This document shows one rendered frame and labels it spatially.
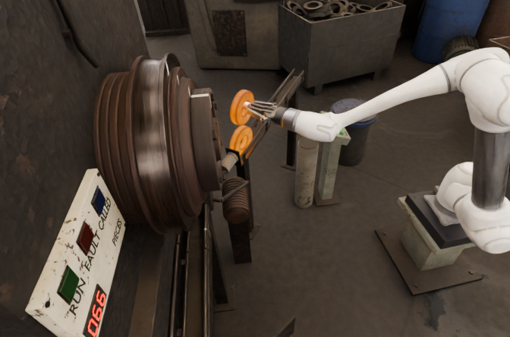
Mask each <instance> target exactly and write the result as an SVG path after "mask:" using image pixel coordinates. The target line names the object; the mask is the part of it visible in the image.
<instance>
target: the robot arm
mask: <svg viewBox="0 0 510 337"><path fill-rule="evenodd" d="M455 90H459V91H460V92H462V93H463V94H464V95H465V101H466V104H467V109H468V112H469V116H470V120H471V123H472V124H473V125H474V126H475V133H474V158H473V162H464V163H462V164H458V165H456V166H455V167H453V168H452V169H451V170H450V171H449V172H448V173H447V174H446V176H445V177H444V179H443V181H442V183H441V185H440V186H435V187H434V191H435V192H436V195H424V197H423V199H424V200H425V201H426V202H427V203H428V204H429V205H430V207H431V208H432V210H433V211H434V213H435V214H436V215H437V217H438V218H439V221H440V223H441V224H442V225H444V226H447V225H451V224H458V223H460V224H461V226H462V228H463V229H464V231H465V233H466V234H467V236H468V237H469V238H470V240H471V241H472V242H473V243H474V244H475V245H477V246H478V247H479V248H480V249H482V250H484V251H487V252H489V253H492V254H500V253H504V252H507V251H509V250H510V202H509V200H508V199H507V198H506V197H505V190H506V185H507V179H508V170H509V165H510V58H509V56H508V53H507V52H506V51H505V50H503V49H501V48H485V49H478V50H474V51H472V52H468V53H465V54H463V55H459V56H457V57H454V58H451V59H449V60H448V61H445V62H443V63H442V64H440V65H437V66H436V67H434V68H432V69H430V70H428V71H427V72H425V73H423V74H421V75H420V76H418V77H415V78H414V79H412V80H409V81H408V82H406V83H403V84H402V85H400V86H398V87H396V88H394V89H392V90H389V91H387V92H385V93H383V94H381V95H380V96H378V97H376V98H374V99H371V100H370V101H368V102H365V103H364V104H363V105H361V106H358V107H357V108H355V109H352V110H350V111H348V112H344V113H341V114H333V113H331V112H329V113H325V114H318V113H315V112H303V111H301V110H297V109H293V108H289V109H287V108H283V107H281V106H280V107H276V102H273V103H271V102H260V101H254V102H245V103H244V105H243V107H242V109H245V110H247V114H248V115H250V116H252V117H254V118H256V119H258V120H260V121H261V122H262V123H264V121H267V120H268V121H273V122H274V123H275V124H277V125H280V126H282V127H283V128H284V129H287V130H290V131H293V132H296V133H298V134H300V135H301V136H303V137H306V138H308V139H311V140H315V141H319V142H331V141H333V140H334V139H335V136H336V135H337V134H339V132H340V130H341V129H342V128H344V127H346V126H348V125H350V124H353V123H355V122H356V121H359V120H362V119H364V118H367V117H369V116H371V115H375V114H376V113H378V112H381V111H384V110H386V109H389V108H391V107H393V106H396V105H399V104H401V103H403V102H407V101H410V100H412V99H418V98H421V97H425V96H432V95H437V94H442V93H448V92H452V91H455Z"/></svg>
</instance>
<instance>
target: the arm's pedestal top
mask: <svg viewBox="0 0 510 337"><path fill-rule="evenodd" d="M405 199H406V197H399V198H398V202H397V203H398V205H399V206H400V207H401V209H402V210H403V211H404V213H405V215H406V216H407V217H408V218H409V220H410V221H411V223H412V224H413V226H414V227H415V228H416V229H417V231H418V232H419V234H420V236H421V237H422V238H423V239H424V241H425V242H426V244H427V245H428V247H429V248H430V249H431V251H432V252H433V254H434V255H437V254H443V253H447V252H451V251H454V250H460V249H465V248H469V247H475V246H476V245H475V244H474V243H473V242H472V243H468V244H462V245H458V246H454V247H448V248H445V249H441V250H440V248H439V247H438V245H437V244H436V242H435V241H434V240H433V239H432V238H431V236H430V234H429V233H428V232H427V230H426V229H425V228H424V227H423V225H422V224H421V223H420V221H419V220H418V218H417V217H416V216H415V214H414V213H413V212H412V210H411V209H410V207H409V206H408V205H407V204H406V202H405Z"/></svg>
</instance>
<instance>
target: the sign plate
mask: <svg viewBox="0 0 510 337"><path fill-rule="evenodd" d="M98 188H100V190H101V191H102V194H103V195H104V197H105V199H106V202H105V206H104V208H103V211H102V215H100V214H99V213H98V211H97V209H96V208H95V206H94V205H93V200H94V197H95V196H96V192H97V190H98ZM85 223H86V224H88V226H89V227H90V229H91V231H92V232H93V234H94V238H93V242H92V244H91V247H90V251H89V253H88V254H87V253H86V252H85V250H84V249H83V248H82V247H81V245H80V244H79V242H78V240H79V237H80V234H81V232H82V230H83V226H84V224H85ZM126 226H127V224H126V222H125V221H124V219H123V217H122V215H121V213H120V211H119V209H118V207H117V206H116V204H115V201H114V200H113V198H112V195H111V194H110V192H109V190H108V188H107V187H106V185H105V182H104V181H103V179H102V177H101V175H100V173H99V171H98V169H97V168H94V169H87V171H86V173H85V175H84V177H83V180H82V182H81V184H80V187H79V189H78V191H77V194H76V196H75V198H74V201H73V203H72V204H71V208H70V209H69V211H68V214H67V216H66V218H65V221H64V223H63V225H62V227H61V230H60V232H59V234H58V237H57V238H56V241H55V243H54V246H53V248H52V250H51V253H50V255H49V257H48V259H47V261H46V264H45V266H44V268H43V270H42V273H41V275H40V277H39V280H38V282H37V283H36V287H35V288H34V290H33V293H32V295H31V298H30V300H29V302H28V305H27V307H26V309H25V311H26V312H27V313H28V314H29V315H31V316H32V317H33V318H35V319H36V320H37V321H39V322H40V323H41V324H43V325H44V327H46V328H47V329H48V330H50V331H51V332H53V333H54V334H55V335H56V336H58V337H94V336H93V335H92V333H90V332H89V331H88V329H90V330H91V331H92V332H93V333H94V334H96V328H97V327H98V330H97V334H96V335H95V337H98V336H99V331H100V327H101V324H102V318H103V315H104V312H105V306H106V303H107V300H108V296H109V291H110V288H111V284H112V279H113V275H114V272H115V267H116V263H117V260H118V255H119V251H120V248H121V242H122V239H123V236H124V230H125V227H126ZM68 268H71V269H72V270H73V271H74V273H75V274H76V275H77V277H78V278H79V279H80V280H79V282H78V285H77V289H76V291H75V294H74V298H73V301H72V302H69V301H68V300H67V299H66V298H65V297H64V296H63V295H62V294H61V293H60V292H59V290H60V288H61V284H62V282H63V280H64V277H65V274H66V272H67V270H68ZM98 291H99V295H98V299H99V300H100V298H101V295H102V294H104V295H105V303H104V305H103V306H101V305H100V302H98V301H97V297H96V296H97V293H98ZM94 305H95V309H94V312H93V307H94ZM99 308H100V309H101V310H102V311H101V312H102V315H101V318H100V320H99V321H98V320H97V319H96V318H95V317H94V316H93V313H95V315H96V312H97V309H99ZM101 312H100V311H98V314H97V317H98V318H99V317H100V314H101ZM91 319H93V320H94V323H93V322H92V321H91V323H90V320H91ZM95 322H96V323H97V324H98V326H97V327H96V326H95ZM89 323H90V327H89V328H88V326H89Z"/></svg>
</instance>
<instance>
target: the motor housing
mask: <svg viewBox="0 0 510 337"><path fill-rule="evenodd" d="M244 181H245V180H244V179H243V178H241V177H238V176H233V177H229V178H226V180H224V181H223V183H222V196H223V197H224V196H225V195H226V194H228V193H229V192H230V191H232V190H234V189H235V188H236V187H238V186H239V184H240V183H242V182H244ZM222 211H223V216H224V218H225V220H226V221H227V222H228V229H229V234H230V239H231V247H232V252H233V257H234V261H235V264H240V263H251V262H252V256H251V249H250V234H249V226H248V218H249V216H250V204H249V197H248V191H247V186H245V187H244V188H242V189H241V190H239V191H238V192H237V193H235V194H234V195H232V196H231V197H229V198H228V199H227V200H225V201H224V202H222Z"/></svg>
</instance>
